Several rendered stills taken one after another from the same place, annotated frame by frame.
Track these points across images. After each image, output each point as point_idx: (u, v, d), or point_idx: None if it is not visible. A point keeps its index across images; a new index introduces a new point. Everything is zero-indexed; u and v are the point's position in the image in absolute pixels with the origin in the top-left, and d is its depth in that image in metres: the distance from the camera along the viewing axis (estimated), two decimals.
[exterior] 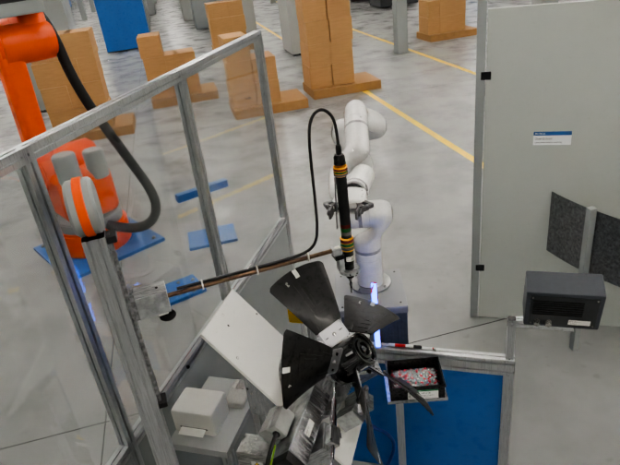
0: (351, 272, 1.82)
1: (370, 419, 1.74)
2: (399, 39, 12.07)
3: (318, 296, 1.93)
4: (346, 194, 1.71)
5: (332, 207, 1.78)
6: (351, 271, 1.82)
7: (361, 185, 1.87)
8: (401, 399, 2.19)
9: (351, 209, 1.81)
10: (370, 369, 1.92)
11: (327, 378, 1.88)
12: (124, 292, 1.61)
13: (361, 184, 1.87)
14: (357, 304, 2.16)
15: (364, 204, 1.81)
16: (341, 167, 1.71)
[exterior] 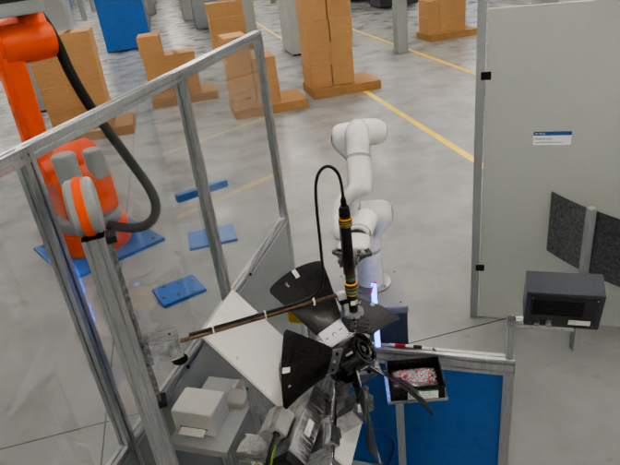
0: (355, 315, 1.90)
1: (370, 419, 1.74)
2: (399, 39, 12.07)
3: (318, 296, 1.93)
4: (351, 244, 1.79)
5: None
6: (355, 315, 1.90)
7: (364, 232, 1.95)
8: (401, 399, 2.19)
9: None
10: (370, 369, 1.92)
11: (327, 378, 1.88)
12: (124, 292, 1.61)
13: (364, 230, 1.95)
14: (357, 304, 2.16)
15: (365, 251, 1.88)
16: (346, 218, 1.79)
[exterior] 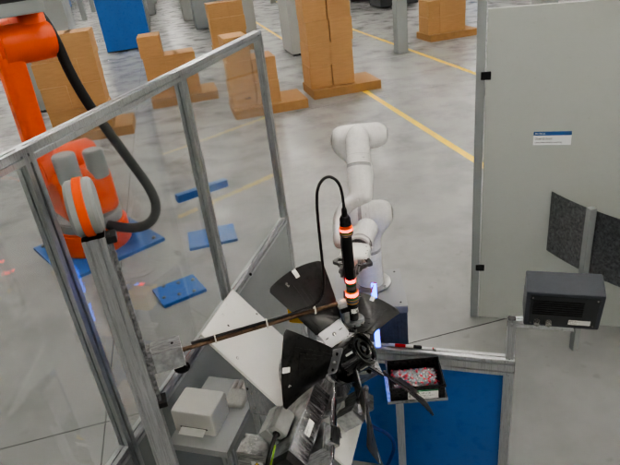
0: (356, 323, 1.91)
1: (370, 419, 1.74)
2: (399, 39, 12.07)
3: (318, 296, 1.93)
4: (351, 252, 1.81)
5: (343, 265, 1.86)
6: (356, 322, 1.92)
7: (365, 241, 1.97)
8: (401, 399, 2.19)
9: (355, 266, 1.90)
10: (370, 369, 1.92)
11: (327, 378, 1.88)
12: (124, 292, 1.61)
13: (365, 239, 1.96)
14: None
15: (366, 261, 1.90)
16: (347, 227, 1.80)
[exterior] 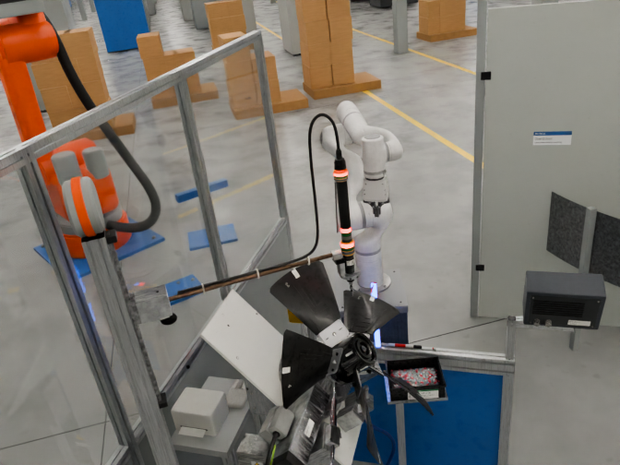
0: (351, 276, 1.82)
1: (370, 419, 1.74)
2: (399, 39, 12.07)
3: (318, 296, 1.93)
4: (346, 198, 1.72)
5: (375, 210, 2.27)
6: (351, 275, 1.83)
7: (379, 176, 2.19)
8: (401, 399, 2.19)
9: None
10: (370, 369, 1.92)
11: (327, 378, 1.88)
12: (124, 292, 1.61)
13: (379, 177, 2.18)
14: (357, 300, 2.15)
15: None
16: (341, 172, 1.71)
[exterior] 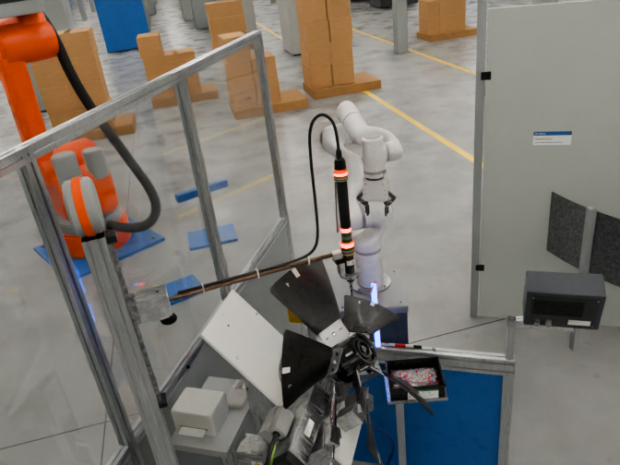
0: (351, 276, 1.82)
1: (311, 355, 1.71)
2: (399, 39, 12.07)
3: (372, 318, 2.08)
4: (346, 198, 1.72)
5: (367, 208, 2.28)
6: (351, 275, 1.83)
7: (379, 176, 2.19)
8: (401, 399, 2.19)
9: None
10: (355, 378, 1.84)
11: None
12: (124, 292, 1.61)
13: (379, 177, 2.18)
14: (406, 385, 2.06)
15: (388, 194, 2.24)
16: (341, 172, 1.71)
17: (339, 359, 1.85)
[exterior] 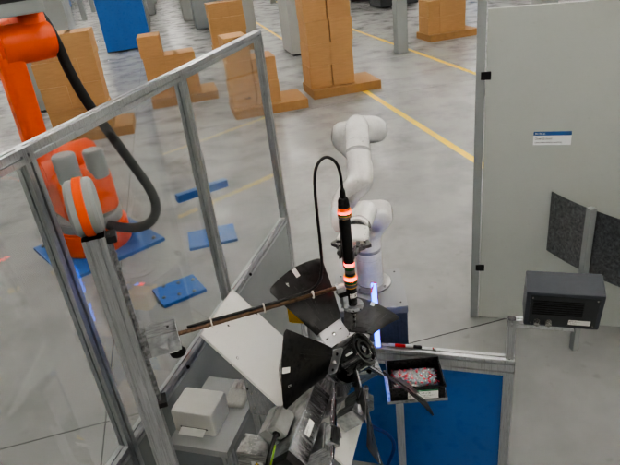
0: (355, 308, 1.88)
1: (311, 355, 1.71)
2: (399, 39, 12.07)
3: (372, 318, 2.08)
4: (350, 235, 1.78)
5: None
6: (355, 307, 1.89)
7: (363, 223, 1.94)
8: (401, 399, 2.19)
9: None
10: (355, 378, 1.84)
11: None
12: (124, 292, 1.61)
13: (363, 221, 1.93)
14: (406, 385, 2.06)
15: (364, 243, 1.87)
16: (345, 209, 1.77)
17: (339, 359, 1.85)
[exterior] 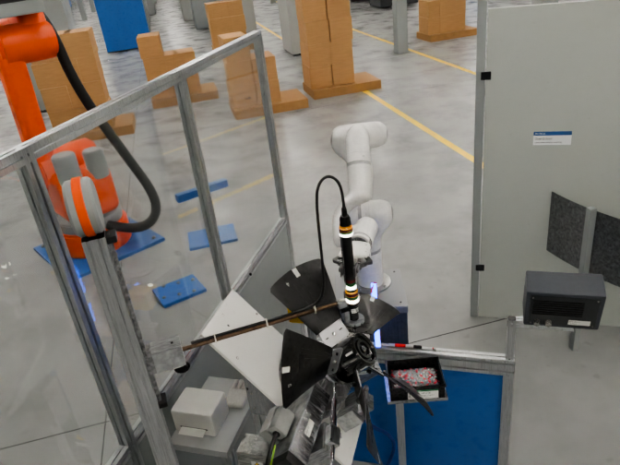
0: (356, 323, 1.91)
1: (311, 355, 1.71)
2: (399, 39, 12.07)
3: (372, 315, 2.08)
4: (351, 252, 1.81)
5: None
6: (356, 322, 1.92)
7: (365, 240, 1.97)
8: (401, 399, 2.19)
9: (355, 264, 1.90)
10: (355, 378, 1.84)
11: None
12: (124, 292, 1.61)
13: (365, 238, 1.96)
14: (406, 385, 2.06)
15: (366, 259, 1.90)
16: (346, 227, 1.80)
17: (339, 359, 1.85)
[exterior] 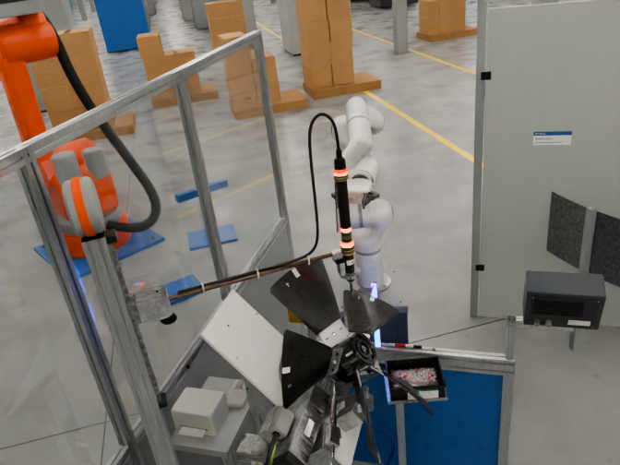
0: (351, 276, 1.82)
1: (311, 355, 1.71)
2: (399, 39, 12.07)
3: (371, 315, 2.08)
4: (346, 198, 1.72)
5: None
6: (351, 275, 1.83)
7: (367, 177, 1.96)
8: (401, 399, 2.19)
9: (357, 199, 1.90)
10: (355, 378, 1.84)
11: None
12: (124, 292, 1.61)
13: (367, 175, 1.96)
14: (406, 385, 2.06)
15: (371, 194, 1.89)
16: (341, 172, 1.71)
17: (339, 359, 1.85)
